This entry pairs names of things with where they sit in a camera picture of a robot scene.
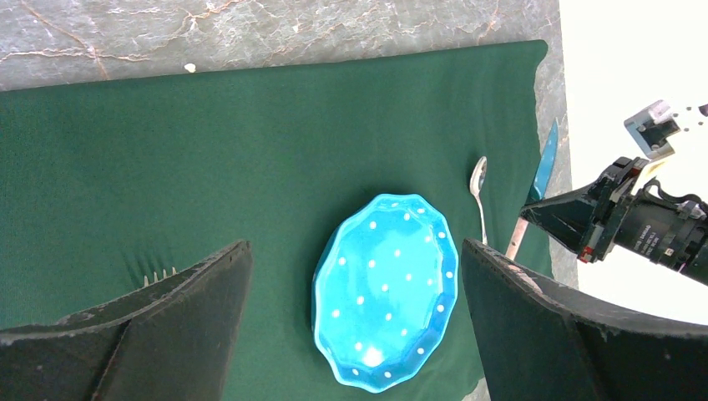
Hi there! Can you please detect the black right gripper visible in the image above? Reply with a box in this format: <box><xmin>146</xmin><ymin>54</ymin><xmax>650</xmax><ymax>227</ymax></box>
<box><xmin>519</xmin><ymin>157</ymin><xmax>707</xmax><ymax>285</ymax></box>

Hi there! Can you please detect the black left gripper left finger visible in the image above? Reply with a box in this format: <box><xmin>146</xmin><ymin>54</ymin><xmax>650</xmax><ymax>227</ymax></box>
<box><xmin>1</xmin><ymin>241</ymin><xmax>254</xmax><ymax>400</ymax></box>

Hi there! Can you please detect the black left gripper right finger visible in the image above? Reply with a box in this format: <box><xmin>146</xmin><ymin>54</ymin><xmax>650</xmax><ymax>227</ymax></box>
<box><xmin>460</xmin><ymin>238</ymin><xmax>707</xmax><ymax>400</ymax></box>

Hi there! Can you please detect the black handled knife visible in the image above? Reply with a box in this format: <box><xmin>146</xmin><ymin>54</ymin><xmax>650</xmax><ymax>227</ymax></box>
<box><xmin>505</xmin><ymin>119</ymin><xmax>559</xmax><ymax>260</ymax></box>

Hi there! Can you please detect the silver fork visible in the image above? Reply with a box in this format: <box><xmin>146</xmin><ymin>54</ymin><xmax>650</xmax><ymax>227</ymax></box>
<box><xmin>143</xmin><ymin>266</ymin><xmax>177</xmax><ymax>287</ymax></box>

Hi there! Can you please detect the silver spoon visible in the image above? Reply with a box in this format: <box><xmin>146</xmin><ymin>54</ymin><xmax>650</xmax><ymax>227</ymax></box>
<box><xmin>468</xmin><ymin>156</ymin><xmax>488</xmax><ymax>245</ymax></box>

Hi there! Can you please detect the blue polka dot plate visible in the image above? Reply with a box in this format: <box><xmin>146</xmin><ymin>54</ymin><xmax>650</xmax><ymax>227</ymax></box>
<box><xmin>311</xmin><ymin>194</ymin><xmax>459</xmax><ymax>393</ymax></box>

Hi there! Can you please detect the dark green cloth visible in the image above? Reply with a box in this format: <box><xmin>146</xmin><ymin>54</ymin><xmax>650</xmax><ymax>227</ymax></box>
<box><xmin>1</xmin><ymin>40</ymin><xmax>548</xmax><ymax>400</ymax></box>

